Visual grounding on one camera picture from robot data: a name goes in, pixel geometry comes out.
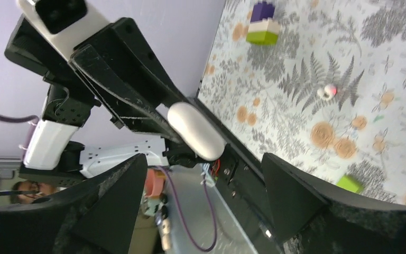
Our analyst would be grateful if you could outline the white oval earbud charging case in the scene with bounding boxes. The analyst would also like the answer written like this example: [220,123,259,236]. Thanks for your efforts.
[167,102,226,161]

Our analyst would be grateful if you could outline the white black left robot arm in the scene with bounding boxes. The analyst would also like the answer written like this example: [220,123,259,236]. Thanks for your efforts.
[5,16,202,186]

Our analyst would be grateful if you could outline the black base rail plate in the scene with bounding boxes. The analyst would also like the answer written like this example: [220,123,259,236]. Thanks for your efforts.
[189,96,330,254]

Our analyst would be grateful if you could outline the floral patterned table mat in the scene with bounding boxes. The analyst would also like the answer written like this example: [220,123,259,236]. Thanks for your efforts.
[198,1,406,205]

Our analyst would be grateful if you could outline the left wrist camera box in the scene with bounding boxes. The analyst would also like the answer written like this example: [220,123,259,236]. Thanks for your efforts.
[16,0,109,61]

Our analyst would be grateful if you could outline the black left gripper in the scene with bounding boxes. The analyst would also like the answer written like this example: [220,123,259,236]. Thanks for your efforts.
[4,15,187,143]

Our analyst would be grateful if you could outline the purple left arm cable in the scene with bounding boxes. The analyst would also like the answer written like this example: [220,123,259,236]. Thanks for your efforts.
[0,105,218,253]

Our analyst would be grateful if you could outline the green toy brick lower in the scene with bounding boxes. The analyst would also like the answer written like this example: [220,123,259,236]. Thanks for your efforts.
[336,175,364,194]

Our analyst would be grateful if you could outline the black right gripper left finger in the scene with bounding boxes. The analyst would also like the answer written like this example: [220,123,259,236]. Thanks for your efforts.
[0,153,147,253]

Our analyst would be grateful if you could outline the white clip earbud near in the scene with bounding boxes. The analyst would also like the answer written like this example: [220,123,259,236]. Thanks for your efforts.
[317,84,337,101]

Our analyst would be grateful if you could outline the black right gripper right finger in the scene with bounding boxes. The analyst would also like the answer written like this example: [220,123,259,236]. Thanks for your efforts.
[261,153,406,253]

